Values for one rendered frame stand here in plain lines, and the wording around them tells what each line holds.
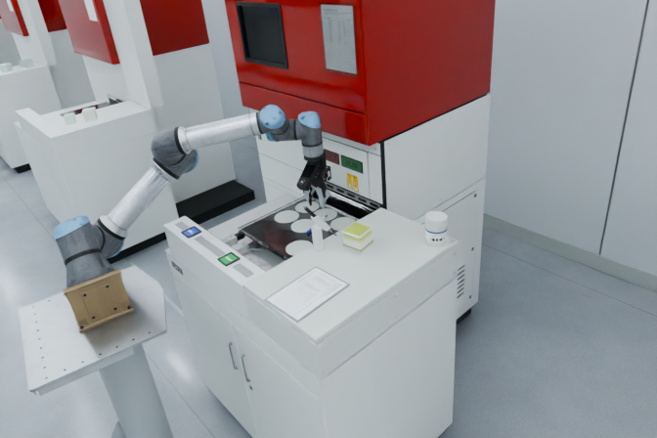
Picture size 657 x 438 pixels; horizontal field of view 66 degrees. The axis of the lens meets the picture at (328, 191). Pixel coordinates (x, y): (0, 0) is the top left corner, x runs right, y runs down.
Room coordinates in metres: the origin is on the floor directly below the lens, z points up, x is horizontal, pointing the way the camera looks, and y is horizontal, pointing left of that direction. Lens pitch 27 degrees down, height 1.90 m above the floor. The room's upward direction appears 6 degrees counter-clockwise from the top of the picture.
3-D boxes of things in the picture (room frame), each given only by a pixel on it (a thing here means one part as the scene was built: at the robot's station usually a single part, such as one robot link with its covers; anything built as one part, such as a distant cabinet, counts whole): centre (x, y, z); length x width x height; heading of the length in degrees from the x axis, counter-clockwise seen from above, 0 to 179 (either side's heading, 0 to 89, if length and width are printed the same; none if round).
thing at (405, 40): (2.17, -0.19, 1.52); 0.81 x 0.75 x 0.59; 39
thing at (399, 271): (1.32, -0.06, 0.89); 0.62 x 0.35 x 0.14; 129
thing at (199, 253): (1.50, 0.43, 0.89); 0.55 x 0.09 x 0.14; 39
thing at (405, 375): (1.55, 0.14, 0.41); 0.97 x 0.64 x 0.82; 39
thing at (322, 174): (1.70, 0.04, 1.13); 0.09 x 0.08 x 0.12; 145
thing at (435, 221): (1.39, -0.34, 1.01); 0.07 x 0.07 x 0.10
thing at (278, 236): (1.68, 0.11, 0.90); 0.34 x 0.34 x 0.01; 39
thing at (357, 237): (1.40, -0.08, 1.00); 0.07 x 0.07 x 0.07; 48
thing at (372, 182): (1.97, 0.06, 1.02); 0.82 x 0.03 x 0.40; 39
